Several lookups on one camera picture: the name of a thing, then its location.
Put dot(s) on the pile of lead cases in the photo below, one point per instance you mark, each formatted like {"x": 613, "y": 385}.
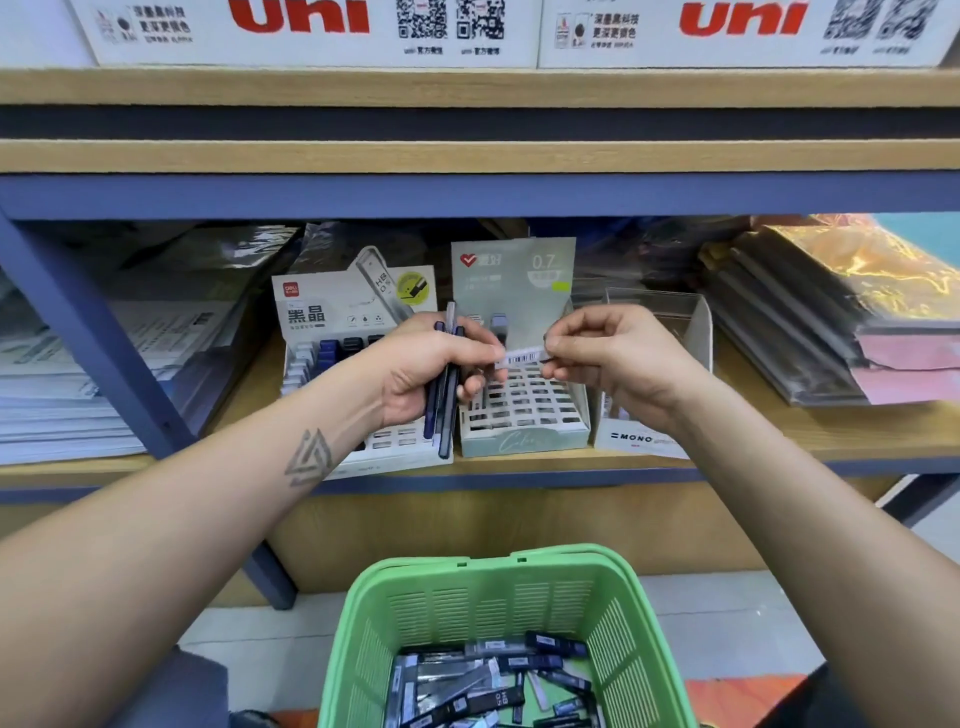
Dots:
{"x": 488, "y": 683}

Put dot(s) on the person's right forearm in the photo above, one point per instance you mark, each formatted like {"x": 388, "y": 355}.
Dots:
{"x": 840, "y": 570}

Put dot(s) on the white display box red label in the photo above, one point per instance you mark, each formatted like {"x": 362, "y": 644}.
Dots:
{"x": 323, "y": 300}

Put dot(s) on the person's left hand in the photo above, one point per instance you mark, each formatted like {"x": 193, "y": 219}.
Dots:
{"x": 420, "y": 372}

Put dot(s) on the row of white boxes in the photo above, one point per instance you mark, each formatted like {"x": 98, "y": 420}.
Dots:
{"x": 450, "y": 30}

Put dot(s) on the person's left forearm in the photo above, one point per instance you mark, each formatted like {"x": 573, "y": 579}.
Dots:
{"x": 165, "y": 570}

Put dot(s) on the dark plastic-wrapped packs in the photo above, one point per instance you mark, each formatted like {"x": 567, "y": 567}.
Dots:
{"x": 855, "y": 300}

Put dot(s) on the person's right hand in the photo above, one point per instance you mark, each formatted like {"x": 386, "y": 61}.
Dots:
{"x": 630, "y": 368}

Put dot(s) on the green plastic basket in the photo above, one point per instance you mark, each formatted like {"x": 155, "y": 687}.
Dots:
{"x": 495, "y": 585}

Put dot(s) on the row of HB lead cases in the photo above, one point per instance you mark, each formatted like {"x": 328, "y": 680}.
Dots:
{"x": 330, "y": 357}

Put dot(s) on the clear plastic display box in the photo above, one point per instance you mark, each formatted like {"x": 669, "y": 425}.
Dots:
{"x": 638, "y": 438}

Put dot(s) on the stack of wrapped paper packs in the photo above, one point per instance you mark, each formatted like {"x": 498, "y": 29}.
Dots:
{"x": 105, "y": 360}

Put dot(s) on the pale green display box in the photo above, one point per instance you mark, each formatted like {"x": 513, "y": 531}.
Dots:
{"x": 518, "y": 420}

